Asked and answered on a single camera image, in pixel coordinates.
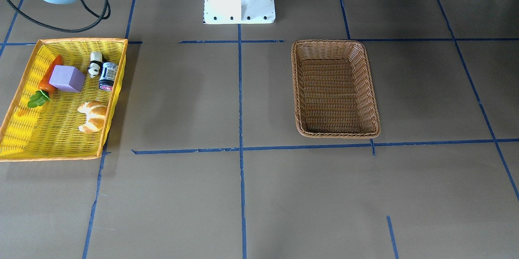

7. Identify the toy croissant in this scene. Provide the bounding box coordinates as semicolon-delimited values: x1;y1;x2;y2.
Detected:
77;101;108;133

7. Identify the purple foam block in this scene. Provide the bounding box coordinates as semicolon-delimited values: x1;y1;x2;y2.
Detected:
49;65;86;93

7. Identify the toy carrot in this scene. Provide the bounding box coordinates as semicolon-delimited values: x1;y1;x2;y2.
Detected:
27;55;63;108

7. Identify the toy panda figure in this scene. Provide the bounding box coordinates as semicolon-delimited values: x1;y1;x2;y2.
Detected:
88;51;105;78

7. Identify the brown wicker basket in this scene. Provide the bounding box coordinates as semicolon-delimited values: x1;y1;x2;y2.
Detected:
291;39;381;139

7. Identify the yellow plastic basket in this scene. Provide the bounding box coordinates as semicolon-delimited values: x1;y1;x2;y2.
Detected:
0;38;129;161

